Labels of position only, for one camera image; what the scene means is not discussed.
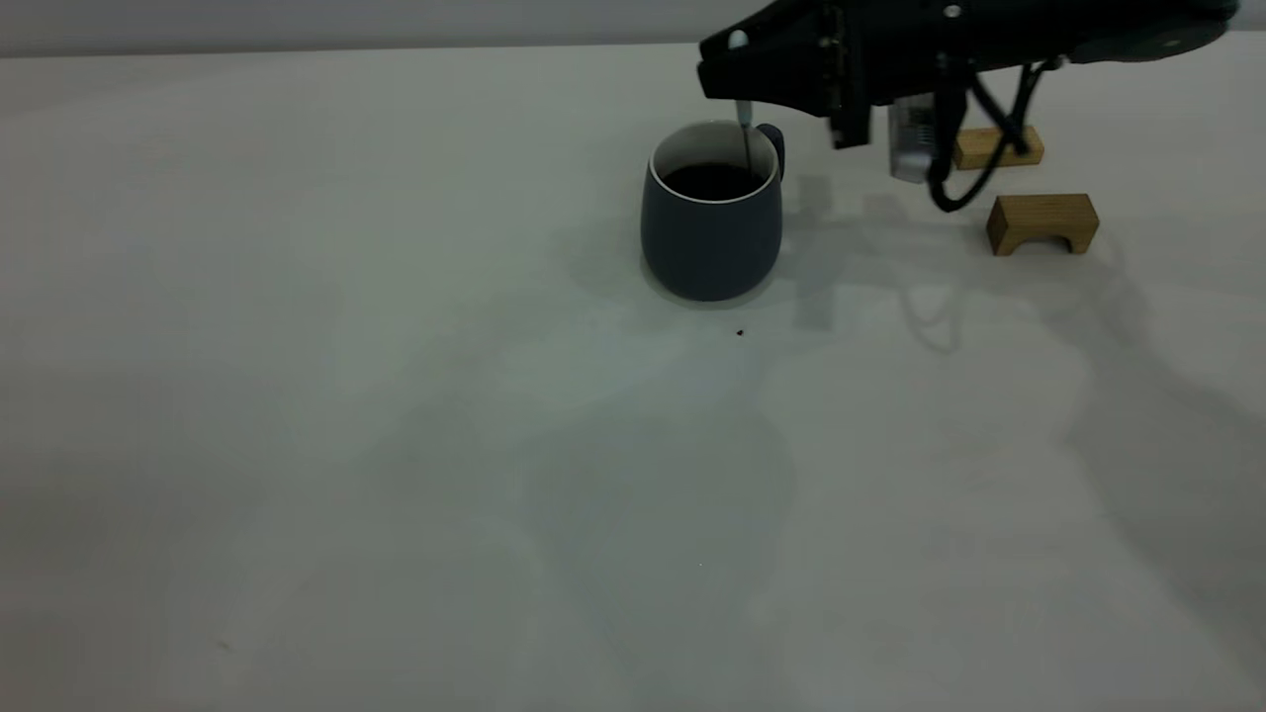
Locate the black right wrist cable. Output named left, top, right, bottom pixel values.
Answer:
left=924, top=54, right=1065, bottom=215

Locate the arched wooden block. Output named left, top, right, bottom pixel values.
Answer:
left=986, top=193, right=1100, bottom=257

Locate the spoon with pale blue handle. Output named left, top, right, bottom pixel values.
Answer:
left=729, top=30, right=757, bottom=181

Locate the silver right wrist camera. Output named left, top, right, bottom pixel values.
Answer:
left=886, top=96, right=939, bottom=185

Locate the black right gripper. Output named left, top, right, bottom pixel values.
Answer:
left=696, top=0, right=995, bottom=151

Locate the flat wooden block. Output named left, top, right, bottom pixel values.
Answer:
left=953, top=126, right=1045, bottom=170

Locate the dark grey ceramic cup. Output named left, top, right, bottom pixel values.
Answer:
left=640, top=121, right=786, bottom=303

